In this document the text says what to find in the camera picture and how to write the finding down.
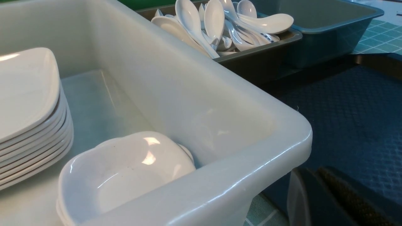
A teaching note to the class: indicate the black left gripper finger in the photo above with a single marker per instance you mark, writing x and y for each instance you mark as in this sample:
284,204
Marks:
329,197

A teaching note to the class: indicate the large white plastic tub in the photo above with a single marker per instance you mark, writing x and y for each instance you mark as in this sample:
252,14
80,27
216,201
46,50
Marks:
120,79

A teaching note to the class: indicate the grey spoon bin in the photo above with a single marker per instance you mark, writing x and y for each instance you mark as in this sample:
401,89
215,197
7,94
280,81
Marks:
239,51

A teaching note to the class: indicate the blue-grey chopstick bin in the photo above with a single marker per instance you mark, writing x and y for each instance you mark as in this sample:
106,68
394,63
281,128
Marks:
329,28

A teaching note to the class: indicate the small white bowl in tub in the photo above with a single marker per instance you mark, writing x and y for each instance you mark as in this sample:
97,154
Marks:
117,171

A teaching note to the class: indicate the stack of white square plates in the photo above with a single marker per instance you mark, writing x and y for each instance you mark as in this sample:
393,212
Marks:
36,123

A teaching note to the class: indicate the black serving tray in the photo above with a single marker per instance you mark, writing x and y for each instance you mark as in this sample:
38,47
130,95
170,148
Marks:
353,104

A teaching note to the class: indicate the green checkered tablecloth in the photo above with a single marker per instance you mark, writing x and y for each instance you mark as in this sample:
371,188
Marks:
379,37

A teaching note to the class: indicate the green backdrop cloth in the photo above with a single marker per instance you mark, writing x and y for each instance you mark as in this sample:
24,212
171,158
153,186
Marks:
143,4

